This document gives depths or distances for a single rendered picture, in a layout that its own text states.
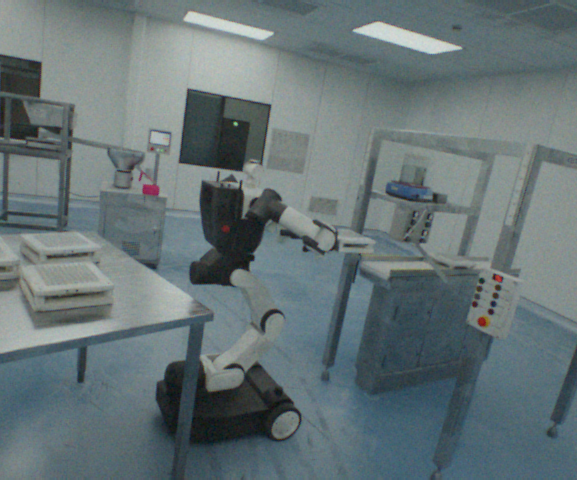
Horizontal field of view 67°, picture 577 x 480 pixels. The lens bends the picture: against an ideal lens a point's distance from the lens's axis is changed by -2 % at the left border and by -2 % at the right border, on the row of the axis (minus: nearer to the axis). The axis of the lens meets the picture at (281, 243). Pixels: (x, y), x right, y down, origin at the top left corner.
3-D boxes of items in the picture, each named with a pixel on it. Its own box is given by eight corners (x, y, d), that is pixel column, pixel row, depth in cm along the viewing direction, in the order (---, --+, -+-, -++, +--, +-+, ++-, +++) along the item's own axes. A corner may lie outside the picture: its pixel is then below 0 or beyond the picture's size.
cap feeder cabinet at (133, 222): (94, 267, 426) (99, 190, 408) (97, 250, 477) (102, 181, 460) (160, 270, 448) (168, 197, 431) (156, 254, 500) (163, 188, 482)
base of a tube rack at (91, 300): (34, 312, 134) (34, 305, 133) (19, 284, 152) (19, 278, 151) (113, 303, 150) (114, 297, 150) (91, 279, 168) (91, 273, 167)
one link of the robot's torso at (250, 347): (216, 386, 219) (274, 310, 223) (202, 366, 236) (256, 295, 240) (237, 397, 228) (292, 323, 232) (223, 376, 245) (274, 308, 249)
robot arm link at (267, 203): (275, 223, 182) (248, 206, 184) (274, 232, 190) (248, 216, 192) (290, 202, 186) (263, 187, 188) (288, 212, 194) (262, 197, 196)
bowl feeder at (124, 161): (103, 187, 424) (106, 148, 415) (104, 182, 456) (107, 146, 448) (154, 193, 441) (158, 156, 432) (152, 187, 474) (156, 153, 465)
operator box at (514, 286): (499, 340, 180) (517, 281, 174) (465, 322, 194) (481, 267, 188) (507, 338, 183) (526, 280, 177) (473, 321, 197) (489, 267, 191)
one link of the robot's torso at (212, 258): (195, 289, 202) (200, 253, 198) (187, 279, 213) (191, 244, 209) (249, 288, 217) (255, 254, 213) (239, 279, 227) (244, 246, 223)
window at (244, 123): (178, 163, 700) (187, 88, 673) (178, 163, 701) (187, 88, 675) (260, 174, 749) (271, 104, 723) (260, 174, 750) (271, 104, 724)
